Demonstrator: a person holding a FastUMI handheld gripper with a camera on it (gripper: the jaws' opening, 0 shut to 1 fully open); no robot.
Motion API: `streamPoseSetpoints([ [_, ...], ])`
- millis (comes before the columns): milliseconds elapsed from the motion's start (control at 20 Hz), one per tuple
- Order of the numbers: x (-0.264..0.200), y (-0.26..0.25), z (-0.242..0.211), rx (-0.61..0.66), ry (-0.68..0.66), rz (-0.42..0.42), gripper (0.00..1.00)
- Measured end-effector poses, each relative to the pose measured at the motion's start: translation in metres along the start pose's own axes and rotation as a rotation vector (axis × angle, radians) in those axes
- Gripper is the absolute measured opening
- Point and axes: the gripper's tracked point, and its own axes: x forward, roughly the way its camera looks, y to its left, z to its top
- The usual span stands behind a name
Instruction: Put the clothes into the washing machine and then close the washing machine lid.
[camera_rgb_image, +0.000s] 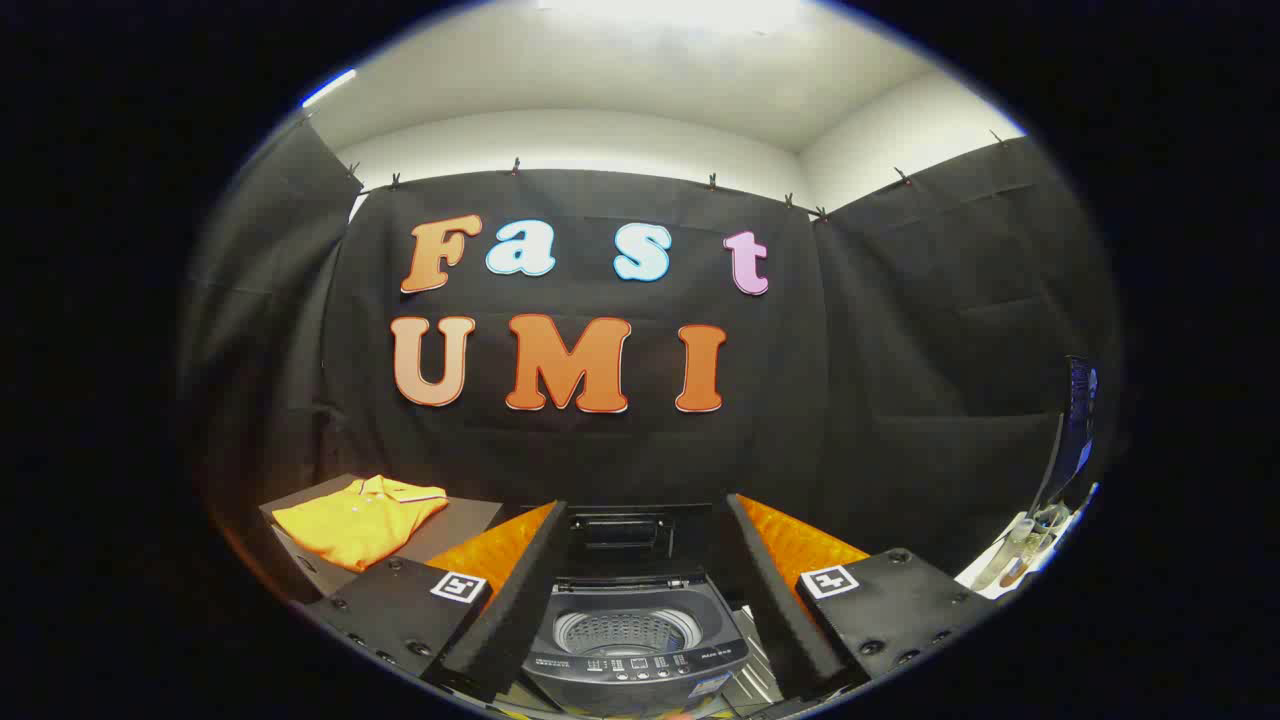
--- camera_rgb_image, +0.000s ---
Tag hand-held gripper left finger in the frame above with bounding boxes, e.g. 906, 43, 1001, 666
300, 500, 569, 703

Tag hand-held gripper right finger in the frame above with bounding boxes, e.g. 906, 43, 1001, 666
725, 493, 1001, 701

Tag dark washing machine lid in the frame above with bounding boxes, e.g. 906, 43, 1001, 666
565, 503, 716, 586

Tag grey washing machine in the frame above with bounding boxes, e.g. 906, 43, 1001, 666
520, 575, 751, 717

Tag yellow polo shirt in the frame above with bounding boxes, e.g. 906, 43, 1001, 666
272, 476, 449, 573

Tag dark grey board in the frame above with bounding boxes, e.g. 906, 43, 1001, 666
258, 474, 504, 601

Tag black backdrop cloth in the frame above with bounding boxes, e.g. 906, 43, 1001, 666
180, 120, 1121, 601

